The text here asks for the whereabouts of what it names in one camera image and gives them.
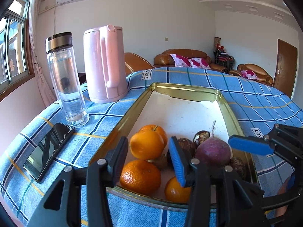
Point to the black smartphone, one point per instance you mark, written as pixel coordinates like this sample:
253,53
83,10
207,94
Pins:
46,150

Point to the brown leather three-seat sofa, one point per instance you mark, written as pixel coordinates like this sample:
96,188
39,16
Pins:
165,60

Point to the window with metal frame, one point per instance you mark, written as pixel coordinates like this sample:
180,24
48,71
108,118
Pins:
16,64

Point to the brown leather armchair right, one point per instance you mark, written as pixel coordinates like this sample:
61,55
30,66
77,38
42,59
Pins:
264,77

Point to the gold rectangular tin tray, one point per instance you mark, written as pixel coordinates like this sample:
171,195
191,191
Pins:
182,111

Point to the peeling water chestnut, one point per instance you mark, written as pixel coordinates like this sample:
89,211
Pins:
200,137

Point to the stacked dark chairs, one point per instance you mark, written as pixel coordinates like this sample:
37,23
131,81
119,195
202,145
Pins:
221,57

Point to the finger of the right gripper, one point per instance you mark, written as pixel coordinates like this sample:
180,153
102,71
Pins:
283,141

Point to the clear glass water bottle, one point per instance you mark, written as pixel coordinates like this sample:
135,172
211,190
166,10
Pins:
65,79

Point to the purple red radish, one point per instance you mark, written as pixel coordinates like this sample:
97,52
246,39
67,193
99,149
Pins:
214,151

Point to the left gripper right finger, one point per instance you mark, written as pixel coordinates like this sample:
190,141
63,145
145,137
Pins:
222,190

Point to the brown leather armchair left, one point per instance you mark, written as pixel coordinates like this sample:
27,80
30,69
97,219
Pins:
135,63

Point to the floral pillow on armchair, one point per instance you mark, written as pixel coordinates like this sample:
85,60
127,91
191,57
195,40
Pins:
249,74

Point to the brown leather armchair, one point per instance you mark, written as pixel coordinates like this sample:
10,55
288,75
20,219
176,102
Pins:
264,77
135,63

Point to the floral pillow right on sofa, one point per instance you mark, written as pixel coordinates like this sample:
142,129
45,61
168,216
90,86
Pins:
199,63

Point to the floral pillow on sofa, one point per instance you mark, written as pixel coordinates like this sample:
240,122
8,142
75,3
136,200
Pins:
180,61
199,63

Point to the brown wooden door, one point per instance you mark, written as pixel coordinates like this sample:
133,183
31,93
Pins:
286,67

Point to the floral pillow left on sofa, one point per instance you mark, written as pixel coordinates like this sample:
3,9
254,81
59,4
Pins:
180,61

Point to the small orange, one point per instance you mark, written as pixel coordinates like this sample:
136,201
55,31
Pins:
174,192

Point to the pink electric kettle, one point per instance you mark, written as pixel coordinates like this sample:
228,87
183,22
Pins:
105,64

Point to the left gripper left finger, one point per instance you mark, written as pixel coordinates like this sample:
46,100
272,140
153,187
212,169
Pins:
61,205

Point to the smooth oval orange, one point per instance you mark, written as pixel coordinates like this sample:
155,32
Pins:
157,129

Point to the large front mandarin orange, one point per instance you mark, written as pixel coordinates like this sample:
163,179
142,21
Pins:
141,176

